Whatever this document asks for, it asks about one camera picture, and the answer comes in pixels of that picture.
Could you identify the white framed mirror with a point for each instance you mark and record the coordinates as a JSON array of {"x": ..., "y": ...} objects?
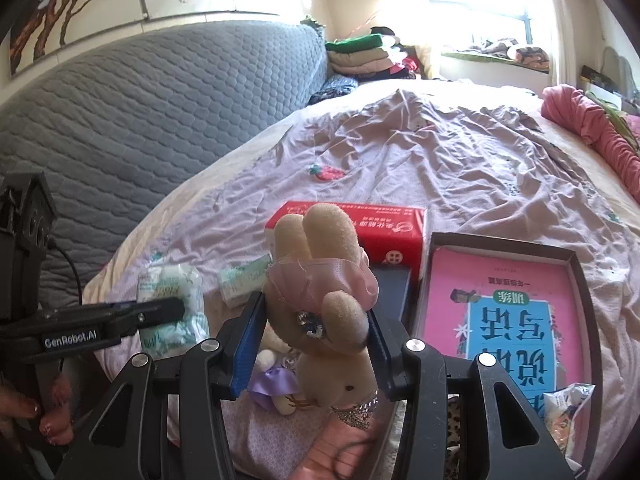
[{"x": 615, "y": 67}]

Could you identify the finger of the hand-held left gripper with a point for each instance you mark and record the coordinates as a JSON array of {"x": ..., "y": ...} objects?
[{"x": 160, "y": 312}]

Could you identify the beige plush bunny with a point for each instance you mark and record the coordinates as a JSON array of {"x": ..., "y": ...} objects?
[{"x": 325, "y": 360}]

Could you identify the grey cloth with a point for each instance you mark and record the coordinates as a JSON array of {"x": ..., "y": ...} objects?
[{"x": 492, "y": 47}]

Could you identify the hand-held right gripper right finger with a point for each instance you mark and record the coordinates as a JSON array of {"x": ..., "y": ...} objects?
[{"x": 378, "y": 342}]

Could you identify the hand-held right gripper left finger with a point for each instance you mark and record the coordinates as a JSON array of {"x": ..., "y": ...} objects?
[{"x": 247, "y": 350}]

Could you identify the pink socks pack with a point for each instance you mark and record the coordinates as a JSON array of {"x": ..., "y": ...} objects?
[{"x": 330, "y": 455}]

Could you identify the green white tissue pack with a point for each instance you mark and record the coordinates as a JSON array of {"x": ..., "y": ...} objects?
[
  {"x": 240, "y": 280},
  {"x": 165, "y": 280}
]

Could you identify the white blue snack bag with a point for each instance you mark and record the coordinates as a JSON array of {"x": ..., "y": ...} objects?
[{"x": 570, "y": 410}]

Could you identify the orange floral cloth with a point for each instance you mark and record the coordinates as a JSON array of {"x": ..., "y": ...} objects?
[{"x": 532, "y": 57}]

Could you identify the dark floral cloth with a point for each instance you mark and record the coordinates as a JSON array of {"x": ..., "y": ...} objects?
[{"x": 332, "y": 87}]

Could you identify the grey quilted headboard cover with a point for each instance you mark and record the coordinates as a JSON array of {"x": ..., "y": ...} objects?
[{"x": 150, "y": 110}]

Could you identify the tree blossom wall painting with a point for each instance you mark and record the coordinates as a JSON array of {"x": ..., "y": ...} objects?
[{"x": 75, "y": 5}]

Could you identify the black box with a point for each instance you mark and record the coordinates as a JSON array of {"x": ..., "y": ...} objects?
[{"x": 395, "y": 295}]

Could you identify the window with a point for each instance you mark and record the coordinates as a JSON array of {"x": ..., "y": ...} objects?
[{"x": 475, "y": 0}]

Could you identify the pink blue book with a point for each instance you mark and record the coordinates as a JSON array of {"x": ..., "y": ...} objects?
[{"x": 500, "y": 320}]

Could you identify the green yellow cloth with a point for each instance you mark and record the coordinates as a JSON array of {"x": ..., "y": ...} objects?
[{"x": 620, "y": 115}]

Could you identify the lilac printed bedsheet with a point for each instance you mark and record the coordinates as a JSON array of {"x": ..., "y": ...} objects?
[{"x": 400, "y": 160}]

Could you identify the red white tissue box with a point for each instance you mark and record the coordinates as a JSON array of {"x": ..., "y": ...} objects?
[{"x": 390, "y": 240}]

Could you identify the leopard print cloth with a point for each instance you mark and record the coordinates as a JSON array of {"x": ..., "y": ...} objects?
[{"x": 454, "y": 430}]

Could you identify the red clothes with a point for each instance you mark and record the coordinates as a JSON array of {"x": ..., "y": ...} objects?
[{"x": 407, "y": 66}]

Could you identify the green sill mat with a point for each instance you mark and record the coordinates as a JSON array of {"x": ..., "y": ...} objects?
[{"x": 465, "y": 56}]

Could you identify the dark shallow cardboard box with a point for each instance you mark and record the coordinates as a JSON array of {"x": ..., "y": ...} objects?
[{"x": 500, "y": 250}]

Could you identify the green folded cloth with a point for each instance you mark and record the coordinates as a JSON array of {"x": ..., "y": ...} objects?
[{"x": 360, "y": 42}]

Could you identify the pink quilt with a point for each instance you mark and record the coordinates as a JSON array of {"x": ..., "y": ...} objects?
[{"x": 590, "y": 120}]

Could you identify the cream folded clothes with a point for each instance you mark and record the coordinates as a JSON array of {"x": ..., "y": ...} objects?
[{"x": 360, "y": 64}]

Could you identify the person's left hand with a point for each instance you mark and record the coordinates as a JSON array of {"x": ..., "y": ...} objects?
[{"x": 50, "y": 425}]

